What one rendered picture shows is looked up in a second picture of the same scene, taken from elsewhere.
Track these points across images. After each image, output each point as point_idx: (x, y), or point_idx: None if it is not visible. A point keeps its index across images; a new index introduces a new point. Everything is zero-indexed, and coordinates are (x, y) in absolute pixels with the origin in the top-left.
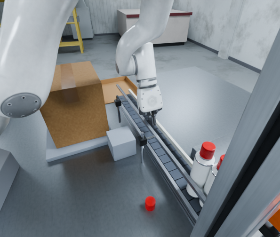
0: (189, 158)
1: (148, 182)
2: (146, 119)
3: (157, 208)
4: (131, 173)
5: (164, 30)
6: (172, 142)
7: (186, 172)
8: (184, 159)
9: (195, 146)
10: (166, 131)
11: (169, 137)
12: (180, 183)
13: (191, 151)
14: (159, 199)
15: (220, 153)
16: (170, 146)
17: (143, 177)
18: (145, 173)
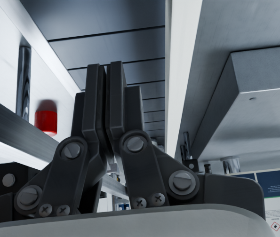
0: (172, 147)
1: (47, 90)
2: None
3: (60, 116)
4: None
5: None
6: (166, 120)
7: (125, 195)
8: (164, 130)
9: None
10: (178, 98)
11: (167, 114)
12: None
13: (234, 75)
14: (69, 110)
15: None
16: (159, 86)
17: (31, 82)
18: (36, 76)
